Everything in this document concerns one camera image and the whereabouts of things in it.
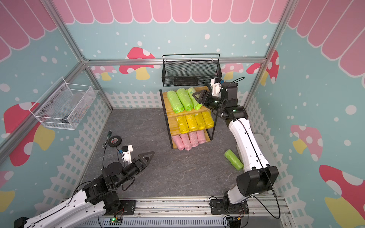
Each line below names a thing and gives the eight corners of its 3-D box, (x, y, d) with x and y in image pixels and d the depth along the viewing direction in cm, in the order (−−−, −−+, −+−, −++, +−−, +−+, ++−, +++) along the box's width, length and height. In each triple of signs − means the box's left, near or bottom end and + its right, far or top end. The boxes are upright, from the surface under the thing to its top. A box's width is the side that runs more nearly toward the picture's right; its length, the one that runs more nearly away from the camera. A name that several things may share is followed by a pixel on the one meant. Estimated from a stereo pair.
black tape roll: (107, 147, 100) (106, 145, 98) (111, 137, 105) (110, 135, 103) (119, 147, 100) (118, 145, 98) (122, 137, 105) (121, 135, 103)
